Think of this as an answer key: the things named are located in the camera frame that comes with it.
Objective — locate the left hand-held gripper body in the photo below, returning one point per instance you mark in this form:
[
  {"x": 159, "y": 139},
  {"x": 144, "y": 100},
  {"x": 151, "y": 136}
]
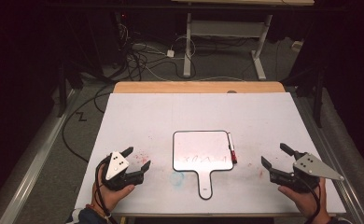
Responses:
[{"x": 116, "y": 165}]

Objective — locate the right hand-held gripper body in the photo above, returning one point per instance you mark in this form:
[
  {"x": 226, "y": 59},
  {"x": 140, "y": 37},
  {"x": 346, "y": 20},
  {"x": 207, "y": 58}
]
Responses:
[{"x": 307, "y": 166}]

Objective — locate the white marker with red cap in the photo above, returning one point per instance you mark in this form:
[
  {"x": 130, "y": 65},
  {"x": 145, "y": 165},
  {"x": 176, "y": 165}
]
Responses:
[{"x": 232, "y": 148}]

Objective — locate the person's left hand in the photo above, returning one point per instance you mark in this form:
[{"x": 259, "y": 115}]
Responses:
[{"x": 108, "y": 196}]

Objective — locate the person's right hand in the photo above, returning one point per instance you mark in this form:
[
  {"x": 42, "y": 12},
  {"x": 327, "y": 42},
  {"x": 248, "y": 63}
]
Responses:
[{"x": 304, "y": 199}]

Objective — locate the grey padded roll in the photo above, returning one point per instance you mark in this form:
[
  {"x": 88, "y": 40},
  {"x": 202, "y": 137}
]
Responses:
[{"x": 348, "y": 149}]

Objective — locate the large white mat board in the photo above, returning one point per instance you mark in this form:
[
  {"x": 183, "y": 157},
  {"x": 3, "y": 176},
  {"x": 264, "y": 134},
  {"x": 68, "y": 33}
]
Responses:
[{"x": 158, "y": 118}]

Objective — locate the wooden table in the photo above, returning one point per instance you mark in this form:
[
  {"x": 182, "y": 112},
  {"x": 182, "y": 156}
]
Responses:
[{"x": 186, "y": 87}]

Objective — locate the black stand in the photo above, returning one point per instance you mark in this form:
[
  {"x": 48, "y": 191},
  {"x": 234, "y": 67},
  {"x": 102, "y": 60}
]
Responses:
[{"x": 62, "y": 93}]

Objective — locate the small white box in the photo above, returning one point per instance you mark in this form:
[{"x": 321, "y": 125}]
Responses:
[{"x": 297, "y": 46}]

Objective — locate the white power adapter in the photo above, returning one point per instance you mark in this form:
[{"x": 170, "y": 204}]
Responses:
[{"x": 170, "y": 53}]

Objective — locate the metal floor rail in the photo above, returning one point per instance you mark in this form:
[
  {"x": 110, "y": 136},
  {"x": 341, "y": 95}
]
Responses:
[
  {"x": 326, "y": 149},
  {"x": 37, "y": 155}
]

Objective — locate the white metal desk frame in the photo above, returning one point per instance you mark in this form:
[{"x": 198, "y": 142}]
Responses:
[{"x": 223, "y": 29}]

